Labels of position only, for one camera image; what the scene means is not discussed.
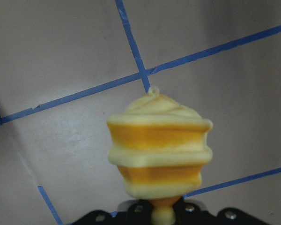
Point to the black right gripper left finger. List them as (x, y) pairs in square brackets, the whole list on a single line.
[(131, 212)]

